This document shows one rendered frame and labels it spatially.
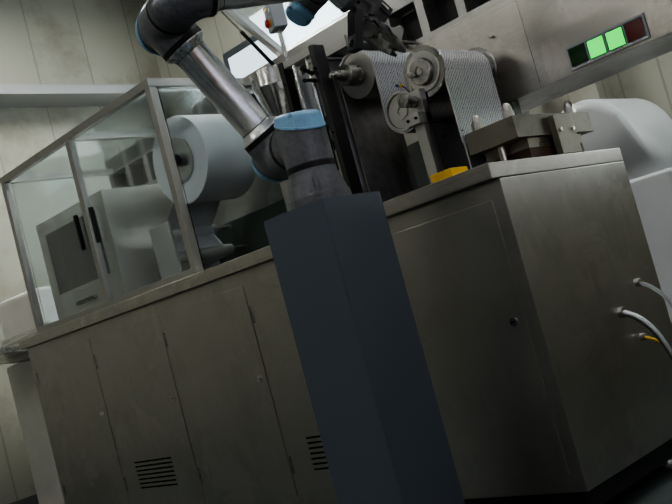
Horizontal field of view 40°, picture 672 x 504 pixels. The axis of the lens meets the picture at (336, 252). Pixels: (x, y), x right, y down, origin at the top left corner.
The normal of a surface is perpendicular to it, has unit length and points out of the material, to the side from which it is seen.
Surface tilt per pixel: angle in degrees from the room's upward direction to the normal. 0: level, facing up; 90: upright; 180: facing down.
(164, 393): 90
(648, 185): 90
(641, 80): 90
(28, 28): 90
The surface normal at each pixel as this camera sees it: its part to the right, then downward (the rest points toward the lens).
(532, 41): -0.69, 0.13
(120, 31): 0.69, -0.24
